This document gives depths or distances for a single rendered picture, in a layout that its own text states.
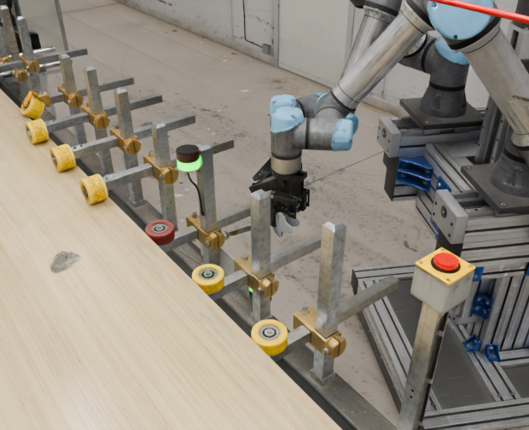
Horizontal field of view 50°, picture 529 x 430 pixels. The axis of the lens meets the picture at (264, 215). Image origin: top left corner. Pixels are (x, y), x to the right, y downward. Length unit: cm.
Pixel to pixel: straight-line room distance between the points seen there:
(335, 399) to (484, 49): 84
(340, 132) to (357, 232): 185
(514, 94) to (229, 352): 81
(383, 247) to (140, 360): 202
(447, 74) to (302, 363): 102
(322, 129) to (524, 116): 44
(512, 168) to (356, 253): 155
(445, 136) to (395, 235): 125
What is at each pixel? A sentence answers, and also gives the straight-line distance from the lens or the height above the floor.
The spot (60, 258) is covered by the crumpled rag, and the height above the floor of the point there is 92.
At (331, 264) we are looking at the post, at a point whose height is 107.
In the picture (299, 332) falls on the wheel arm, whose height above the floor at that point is 85.
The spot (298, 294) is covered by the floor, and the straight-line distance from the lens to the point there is 272.
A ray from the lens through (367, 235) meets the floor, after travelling 313.
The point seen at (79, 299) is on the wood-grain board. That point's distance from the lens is 142.
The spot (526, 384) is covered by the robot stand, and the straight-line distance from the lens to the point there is 226.
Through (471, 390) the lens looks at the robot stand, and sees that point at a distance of 217.
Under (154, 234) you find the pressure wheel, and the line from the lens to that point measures 157.
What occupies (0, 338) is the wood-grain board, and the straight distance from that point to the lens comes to 139.
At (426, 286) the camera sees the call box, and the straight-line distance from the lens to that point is 98.
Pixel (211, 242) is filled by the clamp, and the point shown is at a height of 85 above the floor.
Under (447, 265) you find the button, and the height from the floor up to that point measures 123.
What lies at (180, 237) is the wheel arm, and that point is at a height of 86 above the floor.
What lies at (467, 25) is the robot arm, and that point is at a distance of 123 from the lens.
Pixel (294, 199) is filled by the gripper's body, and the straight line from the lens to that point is 141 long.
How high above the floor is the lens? 181
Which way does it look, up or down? 34 degrees down
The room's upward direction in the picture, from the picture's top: straight up
